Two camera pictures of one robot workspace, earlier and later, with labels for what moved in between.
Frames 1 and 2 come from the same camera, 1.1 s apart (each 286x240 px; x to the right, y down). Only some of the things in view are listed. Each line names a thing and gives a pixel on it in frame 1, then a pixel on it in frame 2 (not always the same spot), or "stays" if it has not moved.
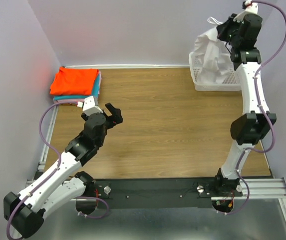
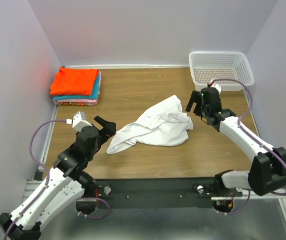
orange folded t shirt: [73, 81] stays
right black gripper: [221, 29] → [196, 97]
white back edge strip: [125, 66] stays
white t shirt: [215, 57] → [164, 123]
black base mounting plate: [173, 193] stays
